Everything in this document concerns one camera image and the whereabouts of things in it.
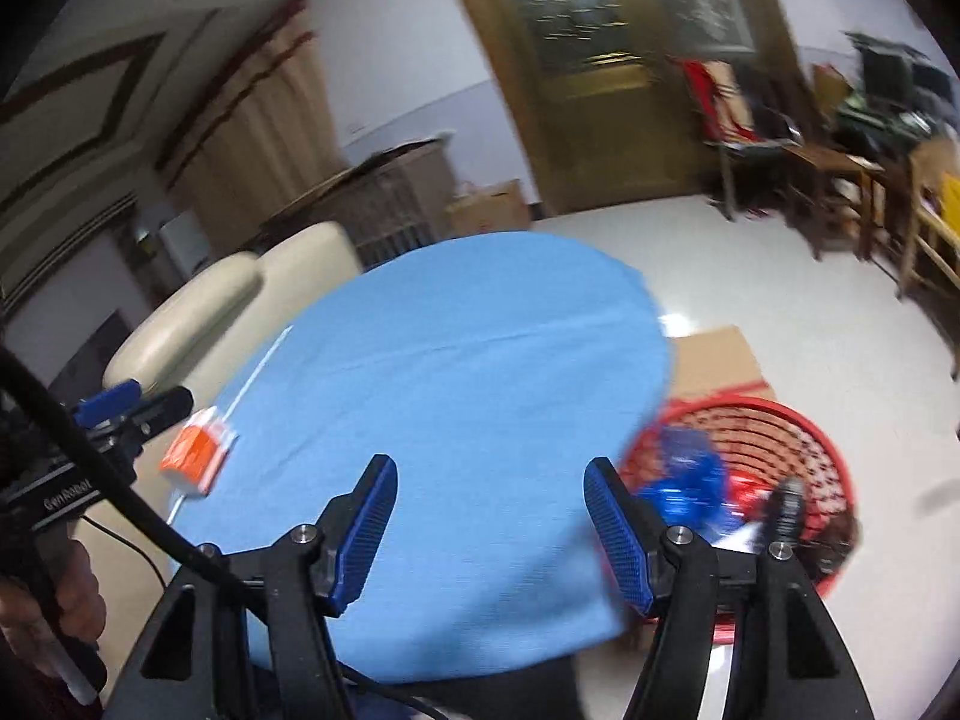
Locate dark desk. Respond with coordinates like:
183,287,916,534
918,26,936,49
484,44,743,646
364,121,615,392
832,90,953,151

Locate cream leather sofa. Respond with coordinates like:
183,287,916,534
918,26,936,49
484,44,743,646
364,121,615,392
67,221,365,683

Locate black printed packet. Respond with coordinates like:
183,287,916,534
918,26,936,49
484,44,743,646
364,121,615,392
757,474,811,541

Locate wooden stool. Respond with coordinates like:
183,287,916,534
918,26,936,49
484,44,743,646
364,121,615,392
784,142,890,263

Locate flat cardboard box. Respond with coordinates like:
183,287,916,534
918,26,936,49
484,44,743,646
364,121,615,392
667,324,777,410

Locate red plastic basket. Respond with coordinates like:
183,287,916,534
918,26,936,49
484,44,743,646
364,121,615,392
600,397,862,646

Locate thin white stick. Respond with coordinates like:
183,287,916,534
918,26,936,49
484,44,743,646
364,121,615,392
166,326,293,526

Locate orange white tissue pack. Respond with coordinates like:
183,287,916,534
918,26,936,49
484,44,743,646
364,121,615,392
160,405,241,500

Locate red wrapper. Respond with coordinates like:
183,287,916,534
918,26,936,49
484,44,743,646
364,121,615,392
724,469,781,518

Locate wicker chair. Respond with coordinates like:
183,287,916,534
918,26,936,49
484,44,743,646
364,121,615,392
896,131,960,380

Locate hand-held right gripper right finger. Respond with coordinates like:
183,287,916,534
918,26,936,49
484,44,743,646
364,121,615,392
583,456,875,720

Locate small cardboard box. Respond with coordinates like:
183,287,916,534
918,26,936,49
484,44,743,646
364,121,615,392
814,64,852,121

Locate metal frame chair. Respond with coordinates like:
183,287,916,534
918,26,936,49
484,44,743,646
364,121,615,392
705,60,811,222

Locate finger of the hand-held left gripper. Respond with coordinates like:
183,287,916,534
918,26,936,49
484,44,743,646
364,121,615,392
73,379,143,427
90,387,194,451

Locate white standing appliance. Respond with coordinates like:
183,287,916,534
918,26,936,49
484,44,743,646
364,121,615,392
157,210,211,275

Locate dark monitor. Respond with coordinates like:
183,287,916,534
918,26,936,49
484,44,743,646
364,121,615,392
855,34,912,95

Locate person's left hand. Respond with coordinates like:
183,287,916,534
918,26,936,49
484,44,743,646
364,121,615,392
0,540,110,680

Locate wooden crib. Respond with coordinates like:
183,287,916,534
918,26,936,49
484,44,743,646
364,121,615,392
259,133,458,271

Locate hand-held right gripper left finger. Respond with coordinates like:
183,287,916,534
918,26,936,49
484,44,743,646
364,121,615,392
101,454,400,720

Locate blue tablecloth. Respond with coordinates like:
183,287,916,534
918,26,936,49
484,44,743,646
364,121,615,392
169,231,672,687

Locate black cable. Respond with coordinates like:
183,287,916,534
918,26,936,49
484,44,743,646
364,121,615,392
0,345,263,608

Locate blue foil wrapper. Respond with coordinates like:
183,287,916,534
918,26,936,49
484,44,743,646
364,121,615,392
637,426,732,533

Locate brown curtains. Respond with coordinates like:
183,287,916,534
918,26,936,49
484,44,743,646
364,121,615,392
161,7,350,260

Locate yellow box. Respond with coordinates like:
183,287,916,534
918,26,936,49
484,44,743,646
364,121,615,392
937,172,960,233

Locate red striped cloth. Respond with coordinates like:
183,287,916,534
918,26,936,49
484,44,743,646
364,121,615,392
679,58,758,147

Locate wooden double door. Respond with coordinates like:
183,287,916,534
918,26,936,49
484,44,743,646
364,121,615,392
431,0,803,215

